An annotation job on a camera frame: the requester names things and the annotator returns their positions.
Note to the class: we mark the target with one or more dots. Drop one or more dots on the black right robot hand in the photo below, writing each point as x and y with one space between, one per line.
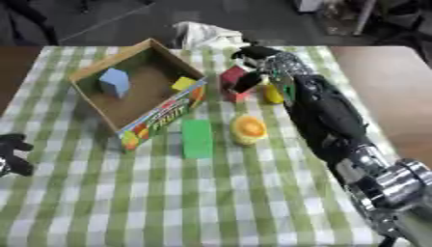
254 53

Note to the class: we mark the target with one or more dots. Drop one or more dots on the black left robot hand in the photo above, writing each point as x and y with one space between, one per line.
12 157

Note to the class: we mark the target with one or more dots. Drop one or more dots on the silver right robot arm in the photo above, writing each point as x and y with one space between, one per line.
332 115

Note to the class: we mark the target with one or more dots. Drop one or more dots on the printed cardboard box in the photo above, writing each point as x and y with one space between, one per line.
140 93

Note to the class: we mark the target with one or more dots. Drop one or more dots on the red block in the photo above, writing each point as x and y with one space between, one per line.
233 84

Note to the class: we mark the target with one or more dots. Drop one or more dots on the yellow toy fruit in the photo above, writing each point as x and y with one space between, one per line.
273 94

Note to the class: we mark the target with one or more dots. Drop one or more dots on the white bag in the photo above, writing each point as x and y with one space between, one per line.
205 34

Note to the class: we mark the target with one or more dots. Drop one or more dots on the orange toy fruit half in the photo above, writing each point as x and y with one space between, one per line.
248 129

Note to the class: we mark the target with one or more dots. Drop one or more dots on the yellow cube block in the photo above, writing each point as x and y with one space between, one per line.
183 83

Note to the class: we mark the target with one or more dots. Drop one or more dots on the green flat block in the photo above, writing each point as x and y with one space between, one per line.
197 139

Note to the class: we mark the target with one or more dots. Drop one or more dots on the blue block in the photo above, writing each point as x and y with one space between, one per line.
115 82

